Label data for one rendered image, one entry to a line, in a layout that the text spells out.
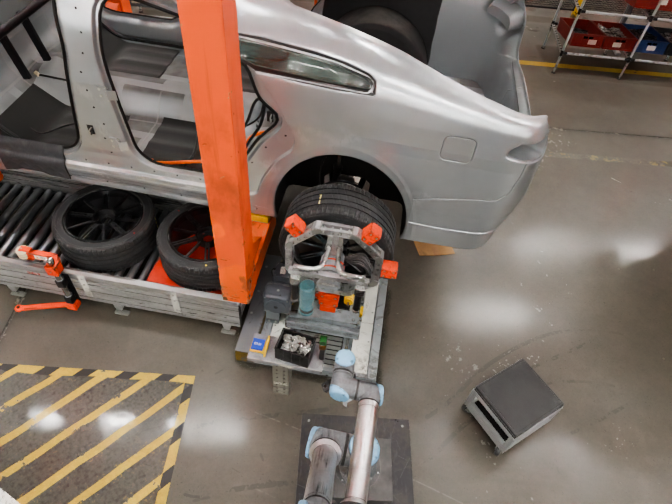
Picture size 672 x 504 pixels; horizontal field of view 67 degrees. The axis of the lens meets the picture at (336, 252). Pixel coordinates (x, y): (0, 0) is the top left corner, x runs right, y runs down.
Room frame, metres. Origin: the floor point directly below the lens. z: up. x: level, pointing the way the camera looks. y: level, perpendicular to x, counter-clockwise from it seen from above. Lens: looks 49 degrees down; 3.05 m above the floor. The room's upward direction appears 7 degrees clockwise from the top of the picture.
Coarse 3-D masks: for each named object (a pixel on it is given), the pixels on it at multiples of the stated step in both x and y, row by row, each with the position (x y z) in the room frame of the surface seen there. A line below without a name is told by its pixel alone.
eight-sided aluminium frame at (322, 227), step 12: (312, 228) 1.83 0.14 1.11; (324, 228) 1.83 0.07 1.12; (336, 228) 1.86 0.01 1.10; (348, 228) 1.85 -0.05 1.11; (288, 240) 1.84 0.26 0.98; (300, 240) 1.83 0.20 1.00; (360, 240) 1.81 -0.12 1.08; (288, 252) 1.84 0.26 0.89; (372, 252) 1.80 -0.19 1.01; (288, 264) 1.84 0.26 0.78; (372, 276) 1.80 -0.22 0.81; (348, 288) 1.83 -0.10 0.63
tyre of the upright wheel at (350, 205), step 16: (304, 192) 2.11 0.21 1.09; (320, 192) 2.06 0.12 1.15; (336, 192) 2.05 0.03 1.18; (352, 192) 2.07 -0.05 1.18; (368, 192) 2.11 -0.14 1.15; (288, 208) 2.11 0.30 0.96; (304, 208) 1.96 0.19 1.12; (320, 208) 1.93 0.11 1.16; (336, 208) 1.93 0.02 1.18; (352, 208) 1.95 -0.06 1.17; (368, 208) 1.99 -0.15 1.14; (384, 208) 2.07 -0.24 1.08; (352, 224) 1.89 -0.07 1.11; (368, 224) 1.89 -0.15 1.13; (384, 224) 1.96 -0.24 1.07; (384, 240) 1.88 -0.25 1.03; (384, 256) 1.88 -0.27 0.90
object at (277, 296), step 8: (280, 264) 2.11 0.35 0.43; (272, 272) 2.10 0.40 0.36; (280, 272) 2.05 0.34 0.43; (272, 280) 2.05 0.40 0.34; (280, 280) 2.02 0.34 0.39; (288, 280) 2.01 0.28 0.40; (272, 288) 1.93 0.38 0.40; (280, 288) 1.94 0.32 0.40; (288, 288) 1.95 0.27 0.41; (264, 296) 1.87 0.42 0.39; (272, 296) 1.87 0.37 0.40; (280, 296) 1.88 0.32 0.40; (288, 296) 1.89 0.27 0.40; (264, 304) 1.87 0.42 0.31; (272, 304) 1.85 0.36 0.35; (280, 304) 1.85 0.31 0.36; (288, 304) 1.86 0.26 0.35; (272, 312) 1.87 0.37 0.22; (280, 312) 1.85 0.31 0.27; (288, 312) 1.86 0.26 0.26; (272, 320) 1.90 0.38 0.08
